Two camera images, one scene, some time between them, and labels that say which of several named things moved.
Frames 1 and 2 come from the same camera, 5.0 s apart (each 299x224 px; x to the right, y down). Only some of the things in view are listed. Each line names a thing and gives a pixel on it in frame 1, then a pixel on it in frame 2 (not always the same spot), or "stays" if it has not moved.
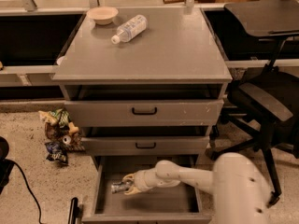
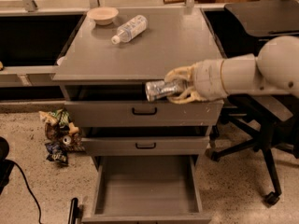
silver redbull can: x=119 y=186 -> x=161 y=89
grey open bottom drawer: x=173 y=203 stays
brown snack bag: x=62 y=134 stays
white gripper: x=139 y=182 -> x=207 y=79
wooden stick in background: x=173 y=1 stays
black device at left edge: x=6 y=164 stays
